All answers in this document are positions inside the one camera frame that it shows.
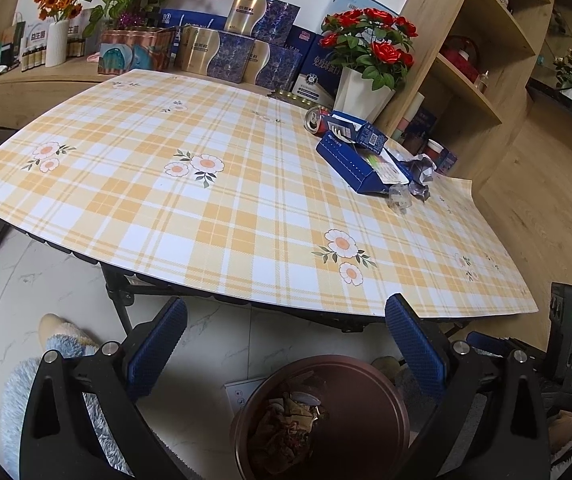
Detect striped copper gift box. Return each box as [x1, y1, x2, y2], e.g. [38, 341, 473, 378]
[100, 27, 178, 75]

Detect crumpled clear plastic wrapper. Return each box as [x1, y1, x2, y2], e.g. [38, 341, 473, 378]
[401, 154, 439, 202]

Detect large flat blue box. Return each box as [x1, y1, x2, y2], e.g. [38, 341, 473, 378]
[315, 129, 417, 196]

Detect person's right leg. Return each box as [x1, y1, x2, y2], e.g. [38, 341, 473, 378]
[396, 367, 447, 411]

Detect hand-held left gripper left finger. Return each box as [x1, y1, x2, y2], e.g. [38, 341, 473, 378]
[18, 296, 197, 480]

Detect black folding table frame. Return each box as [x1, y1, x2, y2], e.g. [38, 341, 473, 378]
[101, 260, 467, 346]

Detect crumpled brown wrapper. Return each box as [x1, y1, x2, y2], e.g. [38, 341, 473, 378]
[251, 385, 332, 466]

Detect gold embossed foil bag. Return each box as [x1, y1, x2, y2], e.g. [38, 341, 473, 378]
[270, 88, 317, 106]

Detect red roses in white pot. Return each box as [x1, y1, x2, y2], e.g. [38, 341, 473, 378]
[320, 7, 419, 125]

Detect person's right hand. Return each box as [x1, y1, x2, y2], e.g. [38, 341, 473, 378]
[548, 410, 572, 453]

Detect small open blue box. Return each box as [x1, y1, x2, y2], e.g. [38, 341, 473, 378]
[327, 110, 389, 156]

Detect orange flowers in white vase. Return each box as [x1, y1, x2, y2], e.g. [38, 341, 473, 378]
[33, 0, 87, 67]

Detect stack of pastel paper cups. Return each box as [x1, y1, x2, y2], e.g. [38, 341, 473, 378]
[402, 92, 425, 136]

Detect dark brown trash bin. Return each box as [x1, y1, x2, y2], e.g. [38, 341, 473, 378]
[233, 355, 412, 480]

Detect white socket plate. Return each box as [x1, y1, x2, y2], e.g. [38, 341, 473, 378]
[223, 377, 267, 413]

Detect wooden sideboard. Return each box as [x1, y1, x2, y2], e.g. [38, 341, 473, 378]
[0, 52, 277, 131]

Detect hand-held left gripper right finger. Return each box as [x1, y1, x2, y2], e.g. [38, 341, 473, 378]
[385, 294, 552, 480]

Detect beige slipper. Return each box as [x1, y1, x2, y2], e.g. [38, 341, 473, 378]
[38, 313, 99, 356]
[370, 356, 404, 378]

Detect red soda can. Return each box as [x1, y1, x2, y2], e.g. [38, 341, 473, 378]
[305, 106, 334, 136]

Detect wooden shelf unit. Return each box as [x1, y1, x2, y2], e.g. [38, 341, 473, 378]
[376, 0, 559, 191]

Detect blue and white carton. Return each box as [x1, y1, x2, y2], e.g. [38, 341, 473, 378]
[286, 25, 342, 103]

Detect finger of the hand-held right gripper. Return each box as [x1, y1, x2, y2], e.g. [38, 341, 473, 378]
[467, 331, 514, 352]

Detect dark side table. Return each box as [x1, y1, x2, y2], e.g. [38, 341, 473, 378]
[526, 77, 572, 128]

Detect white paper bag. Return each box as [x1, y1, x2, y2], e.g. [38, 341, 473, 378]
[1, 10, 29, 61]

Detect dark blue box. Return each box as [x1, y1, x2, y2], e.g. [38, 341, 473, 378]
[416, 110, 440, 139]

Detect yellow plaid floral tablecloth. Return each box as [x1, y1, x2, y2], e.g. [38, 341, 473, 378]
[0, 67, 539, 321]

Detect clear plastic wrap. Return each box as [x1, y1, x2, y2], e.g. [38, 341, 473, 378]
[386, 184, 414, 213]

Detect box of brown bottles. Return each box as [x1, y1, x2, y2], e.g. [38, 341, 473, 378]
[20, 20, 48, 72]

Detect gold and blue gift box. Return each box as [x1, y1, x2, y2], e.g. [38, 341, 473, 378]
[225, 0, 301, 41]
[246, 40, 303, 89]
[175, 27, 267, 84]

